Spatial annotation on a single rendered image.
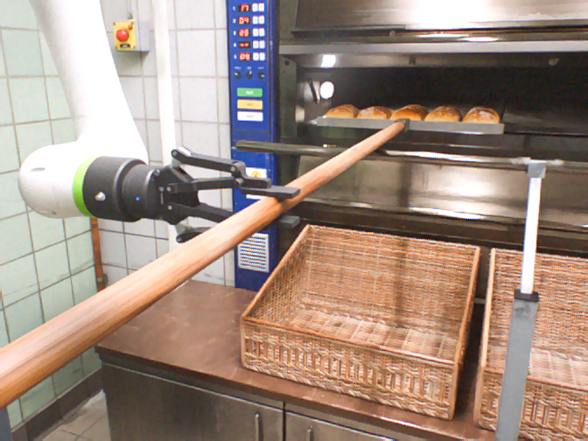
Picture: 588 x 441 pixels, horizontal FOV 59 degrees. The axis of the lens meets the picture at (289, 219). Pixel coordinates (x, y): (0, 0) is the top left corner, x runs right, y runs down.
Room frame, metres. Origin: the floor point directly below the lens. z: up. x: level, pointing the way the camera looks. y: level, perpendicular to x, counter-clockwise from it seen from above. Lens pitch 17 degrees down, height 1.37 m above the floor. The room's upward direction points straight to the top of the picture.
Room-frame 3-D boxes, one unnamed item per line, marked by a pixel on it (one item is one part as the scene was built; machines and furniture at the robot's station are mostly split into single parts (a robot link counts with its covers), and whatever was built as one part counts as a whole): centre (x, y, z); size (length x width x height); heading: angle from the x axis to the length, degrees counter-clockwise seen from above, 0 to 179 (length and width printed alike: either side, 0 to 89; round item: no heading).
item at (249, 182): (0.65, 0.05, 1.23); 0.05 x 0.01 x 0.03; 69
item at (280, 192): (0.64, 0.02, 1.21); 0.07 x 0.03 x 0.01; 69
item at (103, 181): (0.72, 0.24, 1.20); 0.12 x 0.06 x 0.09; 159
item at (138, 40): (1.89, 0.55, 1.46); 0.10 x 0.07 x 0.10; 67
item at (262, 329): (1.33, -0.22, 0.72); 0.56 x 0.49 x 0.28; 66
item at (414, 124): (1.72, -0.41, 1.19); 0.55 x 0.36 x 0.03; 69
